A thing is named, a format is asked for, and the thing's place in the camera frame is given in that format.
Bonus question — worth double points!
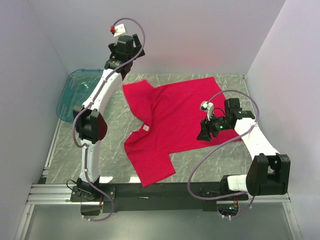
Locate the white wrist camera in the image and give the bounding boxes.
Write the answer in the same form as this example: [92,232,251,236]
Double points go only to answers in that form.
[110,23,128,39]
[200,101,214,121]

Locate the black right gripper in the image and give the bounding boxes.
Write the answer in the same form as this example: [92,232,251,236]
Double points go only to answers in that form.
[196,111,233,142]

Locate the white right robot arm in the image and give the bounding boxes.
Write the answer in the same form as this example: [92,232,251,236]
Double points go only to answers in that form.
[197,98,291,200]

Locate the red t-shirt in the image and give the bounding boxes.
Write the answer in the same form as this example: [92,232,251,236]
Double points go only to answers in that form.
[122,77,237,187]

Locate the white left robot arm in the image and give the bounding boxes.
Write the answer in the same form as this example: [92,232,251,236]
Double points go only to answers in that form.
[72,33,145,201]

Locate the teal transparent plastic bin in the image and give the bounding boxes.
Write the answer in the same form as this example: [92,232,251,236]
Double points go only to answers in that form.
[56,69,103,123]

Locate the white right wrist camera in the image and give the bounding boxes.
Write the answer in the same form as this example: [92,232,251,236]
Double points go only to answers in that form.
[200,101,214,121]

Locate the black base beam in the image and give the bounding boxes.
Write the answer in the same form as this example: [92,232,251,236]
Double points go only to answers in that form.
[69,182,251,214]

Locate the aluminium frame rail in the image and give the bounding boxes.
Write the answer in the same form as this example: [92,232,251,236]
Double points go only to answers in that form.
[14,119,106,240]

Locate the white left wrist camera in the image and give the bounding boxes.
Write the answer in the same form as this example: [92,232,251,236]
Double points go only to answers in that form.
[110,23,128,39]

